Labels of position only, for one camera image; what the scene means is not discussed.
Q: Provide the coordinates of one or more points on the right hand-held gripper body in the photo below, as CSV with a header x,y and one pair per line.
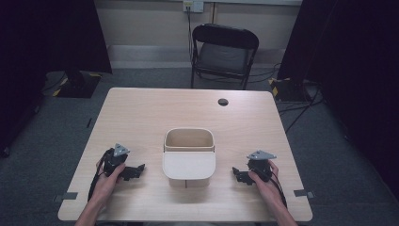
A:
x,y
259,164

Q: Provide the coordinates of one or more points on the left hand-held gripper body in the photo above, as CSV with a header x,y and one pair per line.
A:
x,y
114,160

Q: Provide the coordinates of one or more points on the person's left hand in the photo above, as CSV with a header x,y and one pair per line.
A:
x,y
106,185

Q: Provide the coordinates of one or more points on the grey tape strip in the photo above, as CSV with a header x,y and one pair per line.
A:
x,y
303,193
67,196

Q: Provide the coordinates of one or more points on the black folding chair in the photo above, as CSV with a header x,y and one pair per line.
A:
x,y
224,56

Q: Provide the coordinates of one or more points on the person's right hand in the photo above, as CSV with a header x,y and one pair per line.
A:
x,y
265,188

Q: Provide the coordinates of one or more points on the dark curtain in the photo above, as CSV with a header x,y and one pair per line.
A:
x,y
354,62
37,47

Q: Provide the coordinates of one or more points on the small black tape piece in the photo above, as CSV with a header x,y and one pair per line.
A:
x,y
89,122

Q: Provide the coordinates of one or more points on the black stand base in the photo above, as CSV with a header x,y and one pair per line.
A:
x,y
80,86
288,91

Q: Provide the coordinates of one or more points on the beige plastic bin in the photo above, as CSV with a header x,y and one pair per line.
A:
x,y
188,139

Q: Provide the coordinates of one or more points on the white wall socket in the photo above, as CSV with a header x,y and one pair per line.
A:
x,y
193,5

